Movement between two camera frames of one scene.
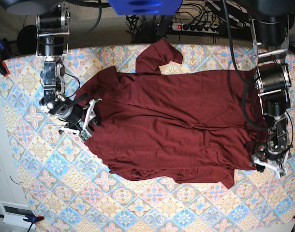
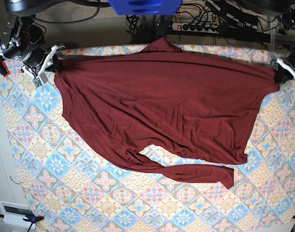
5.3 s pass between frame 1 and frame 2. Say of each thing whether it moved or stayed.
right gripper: moved
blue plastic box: stayed
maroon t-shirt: moved
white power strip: stayed
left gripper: moved
